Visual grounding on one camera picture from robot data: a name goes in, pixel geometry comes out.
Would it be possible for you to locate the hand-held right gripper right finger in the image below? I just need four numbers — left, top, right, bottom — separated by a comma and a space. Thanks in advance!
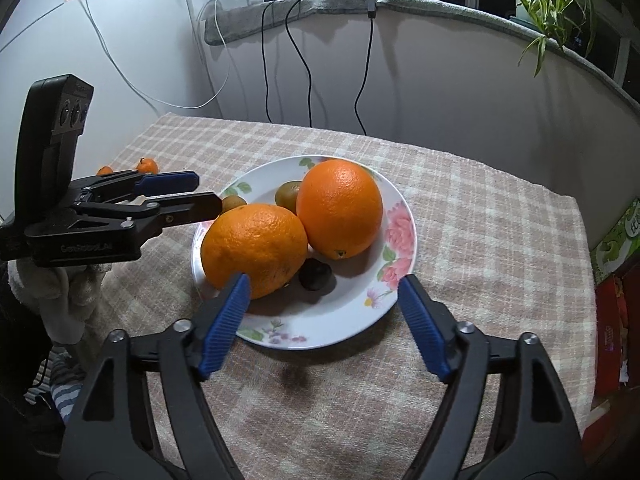
398, 274, 586, 480

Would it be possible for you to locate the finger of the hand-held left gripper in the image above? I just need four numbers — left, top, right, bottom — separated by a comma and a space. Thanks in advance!
75, 191, 223, 239
70, 170, 201, 203

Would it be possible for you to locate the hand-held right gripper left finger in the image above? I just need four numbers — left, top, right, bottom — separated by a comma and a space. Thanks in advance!
60, 272, 251, 480

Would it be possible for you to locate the large rough-skinned orange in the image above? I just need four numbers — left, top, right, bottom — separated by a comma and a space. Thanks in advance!
201, 203, 309, 301

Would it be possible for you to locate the white floral plate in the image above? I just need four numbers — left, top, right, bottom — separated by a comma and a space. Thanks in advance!
191, 155, 418, 351

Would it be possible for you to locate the greenish kiwi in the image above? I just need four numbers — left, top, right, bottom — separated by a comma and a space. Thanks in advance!
274, 180, 306, 208

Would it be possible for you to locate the dark purple round fruit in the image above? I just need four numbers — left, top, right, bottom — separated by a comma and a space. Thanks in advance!
298, 258, 333, 292

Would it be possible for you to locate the large smooth orange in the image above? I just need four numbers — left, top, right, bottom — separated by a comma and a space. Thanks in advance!
296, 159, 385, 261

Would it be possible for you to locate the person's left forearm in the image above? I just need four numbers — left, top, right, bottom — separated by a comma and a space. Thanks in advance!
25, 350, 83, 418

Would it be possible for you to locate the person's left hand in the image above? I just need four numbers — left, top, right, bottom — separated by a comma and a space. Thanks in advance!
7, 260, 113, 348

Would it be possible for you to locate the checked tablecloth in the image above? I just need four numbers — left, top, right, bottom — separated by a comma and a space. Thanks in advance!
47, 112, 598, 480

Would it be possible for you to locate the red cardboard box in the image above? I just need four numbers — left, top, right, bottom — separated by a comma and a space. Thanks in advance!
582, 272, 640, 441

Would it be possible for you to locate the green cardboard box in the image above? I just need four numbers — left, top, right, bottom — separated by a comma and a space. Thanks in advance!
590, 197, 640, 281

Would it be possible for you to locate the long white cable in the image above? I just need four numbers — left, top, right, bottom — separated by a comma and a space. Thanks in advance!
82, 0, 233, 111

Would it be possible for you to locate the black cable with inline switch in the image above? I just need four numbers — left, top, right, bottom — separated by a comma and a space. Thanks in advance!
354, 0, 396, 136

